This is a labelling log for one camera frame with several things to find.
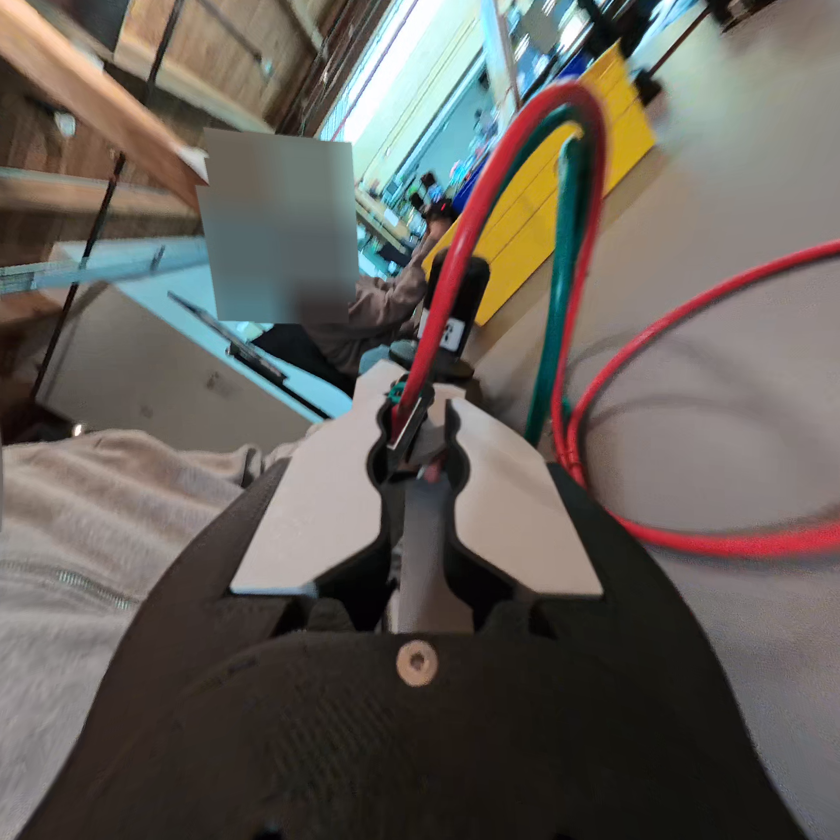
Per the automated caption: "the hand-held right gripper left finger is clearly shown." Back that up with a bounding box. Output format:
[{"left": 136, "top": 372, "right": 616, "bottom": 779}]
[{"left": 230, "top": 387, "right": 396, "bottom": 632}]

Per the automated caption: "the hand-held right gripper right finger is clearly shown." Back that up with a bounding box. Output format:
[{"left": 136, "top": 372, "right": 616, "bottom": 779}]
[{"left": 444, "top": 397, "right": 603, "bottom": 632}]

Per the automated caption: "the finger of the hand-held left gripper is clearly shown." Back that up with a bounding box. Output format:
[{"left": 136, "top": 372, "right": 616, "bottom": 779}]
[{"left": 357, "top": 362, "right": 421, "bottom": 398}]

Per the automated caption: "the yellow plastic bin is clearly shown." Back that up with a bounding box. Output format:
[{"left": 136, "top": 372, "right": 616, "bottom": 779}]
[{"left": 420, "top": 39, "right": 657, "bottom": 327}]

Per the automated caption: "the green ethernet cable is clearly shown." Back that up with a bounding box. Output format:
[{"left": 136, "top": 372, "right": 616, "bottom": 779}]
[{"left": 382, "top": 108, "right": 608, "bottom": 454}]

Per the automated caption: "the red ethernet cable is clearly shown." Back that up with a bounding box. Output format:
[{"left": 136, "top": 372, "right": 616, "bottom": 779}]
[{"left": 387, "top": 82, "right": 840, "bottom": 559}]

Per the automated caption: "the person's grey sweatshirt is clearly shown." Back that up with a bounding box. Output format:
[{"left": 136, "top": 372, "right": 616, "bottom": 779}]
[{"left": 0, "top": 427, "right": 316, "bottom": 840}]

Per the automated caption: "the wooden beam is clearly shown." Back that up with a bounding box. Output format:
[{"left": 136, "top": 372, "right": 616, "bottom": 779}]
[{"left": 0, "top": 0, "right": 207, "bottom": 204}]

